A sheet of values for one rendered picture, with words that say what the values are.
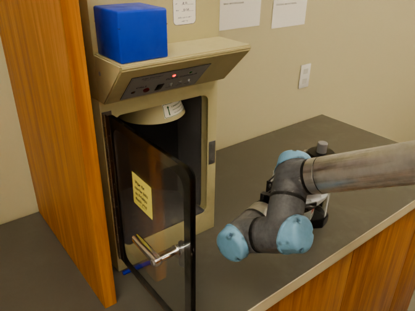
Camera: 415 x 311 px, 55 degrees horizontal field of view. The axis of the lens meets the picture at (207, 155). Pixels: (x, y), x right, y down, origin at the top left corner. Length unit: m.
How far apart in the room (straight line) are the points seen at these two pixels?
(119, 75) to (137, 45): 0.06
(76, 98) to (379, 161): 0.54
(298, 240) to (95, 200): 0.41
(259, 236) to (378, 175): 0.25
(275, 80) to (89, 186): 1.21
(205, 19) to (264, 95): 0.91
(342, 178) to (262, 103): 1.10
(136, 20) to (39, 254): 0.73
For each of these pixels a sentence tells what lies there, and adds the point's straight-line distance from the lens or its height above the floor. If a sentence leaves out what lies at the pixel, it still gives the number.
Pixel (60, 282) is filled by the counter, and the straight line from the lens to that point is 1.13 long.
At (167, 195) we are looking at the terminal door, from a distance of 0.71.
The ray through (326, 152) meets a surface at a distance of 1.20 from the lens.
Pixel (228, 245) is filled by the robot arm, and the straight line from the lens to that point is 0.85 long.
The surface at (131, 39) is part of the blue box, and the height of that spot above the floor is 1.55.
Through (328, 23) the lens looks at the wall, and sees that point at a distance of 2.06.
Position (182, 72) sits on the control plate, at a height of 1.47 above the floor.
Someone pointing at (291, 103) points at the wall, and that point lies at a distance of 1.99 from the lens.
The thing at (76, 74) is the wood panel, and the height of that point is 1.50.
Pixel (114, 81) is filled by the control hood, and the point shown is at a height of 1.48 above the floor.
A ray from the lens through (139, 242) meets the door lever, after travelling 0.77.
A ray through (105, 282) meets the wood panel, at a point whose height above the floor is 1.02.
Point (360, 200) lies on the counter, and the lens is 1.47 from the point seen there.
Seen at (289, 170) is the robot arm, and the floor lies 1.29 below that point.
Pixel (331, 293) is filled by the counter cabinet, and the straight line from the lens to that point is 1.43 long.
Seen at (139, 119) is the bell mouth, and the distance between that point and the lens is 0.98.
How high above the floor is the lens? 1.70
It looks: 27 degrees down
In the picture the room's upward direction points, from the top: 1 degrees clockwise
